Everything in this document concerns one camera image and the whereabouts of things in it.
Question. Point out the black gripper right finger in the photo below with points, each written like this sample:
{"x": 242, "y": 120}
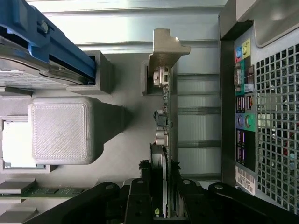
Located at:
{"x": 198, "y": 203}

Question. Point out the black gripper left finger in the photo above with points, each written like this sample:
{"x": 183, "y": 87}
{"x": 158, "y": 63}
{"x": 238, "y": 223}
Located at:
{"x": 137, "y": 200}

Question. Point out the white barcode sticker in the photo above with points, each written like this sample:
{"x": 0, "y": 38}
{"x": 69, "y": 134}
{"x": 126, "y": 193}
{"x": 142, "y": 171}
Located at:
{"x": 245, "y": 180}

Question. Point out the green RAM stick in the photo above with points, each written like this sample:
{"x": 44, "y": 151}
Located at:
{"x": 46, "y": 191}

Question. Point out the grey PC case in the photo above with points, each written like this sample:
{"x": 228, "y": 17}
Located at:
{"x": 275, "y": 105}

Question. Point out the CPU chip with silver lid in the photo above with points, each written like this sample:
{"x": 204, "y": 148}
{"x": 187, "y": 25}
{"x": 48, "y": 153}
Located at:
{"x": 16, "y": 142}

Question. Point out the hard disk with blue carrier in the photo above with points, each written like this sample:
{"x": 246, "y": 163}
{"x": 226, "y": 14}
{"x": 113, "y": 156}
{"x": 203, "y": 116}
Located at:
{"x": 58, "y": 46}

